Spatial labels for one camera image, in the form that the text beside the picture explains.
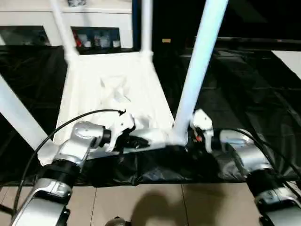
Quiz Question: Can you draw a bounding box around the white plastic table top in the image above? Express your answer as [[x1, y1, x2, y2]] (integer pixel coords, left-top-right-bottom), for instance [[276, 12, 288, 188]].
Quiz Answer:
[[37, 49, 190, 166]]

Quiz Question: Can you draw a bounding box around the black plastic mat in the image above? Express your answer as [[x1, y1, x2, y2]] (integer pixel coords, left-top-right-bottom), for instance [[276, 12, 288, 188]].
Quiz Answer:
[[0, 43, 301, 186]]

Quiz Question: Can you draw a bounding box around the dark robot torso part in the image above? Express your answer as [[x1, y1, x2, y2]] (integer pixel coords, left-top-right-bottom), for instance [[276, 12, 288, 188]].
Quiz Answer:
[[104, 217, 130, 226]]

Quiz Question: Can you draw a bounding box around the white flat board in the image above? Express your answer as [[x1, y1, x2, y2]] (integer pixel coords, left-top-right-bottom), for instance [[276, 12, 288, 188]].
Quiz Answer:
[[272, 50, 301, 78]]

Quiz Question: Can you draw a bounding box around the black flat screen television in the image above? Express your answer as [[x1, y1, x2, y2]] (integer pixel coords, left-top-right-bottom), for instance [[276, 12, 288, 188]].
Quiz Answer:
[[139, 0, 301, 50]]

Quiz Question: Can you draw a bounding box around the white glass-door cabinet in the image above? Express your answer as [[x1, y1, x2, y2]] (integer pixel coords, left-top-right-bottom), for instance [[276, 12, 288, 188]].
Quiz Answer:
[[0, 0, 135, 48]]

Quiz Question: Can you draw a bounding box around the small grey cabinet ornament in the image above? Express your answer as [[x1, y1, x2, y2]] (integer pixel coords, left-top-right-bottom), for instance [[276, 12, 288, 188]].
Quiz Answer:
[[66, 0, 88, 7]]

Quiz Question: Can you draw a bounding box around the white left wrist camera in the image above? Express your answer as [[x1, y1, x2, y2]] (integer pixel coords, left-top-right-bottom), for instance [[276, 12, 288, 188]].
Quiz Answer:
[[104, 111, 136, 153]]

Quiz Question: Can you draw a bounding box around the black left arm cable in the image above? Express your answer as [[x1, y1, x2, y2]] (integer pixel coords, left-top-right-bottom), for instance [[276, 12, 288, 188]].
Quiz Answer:
[[11, 109, 127, 218]]

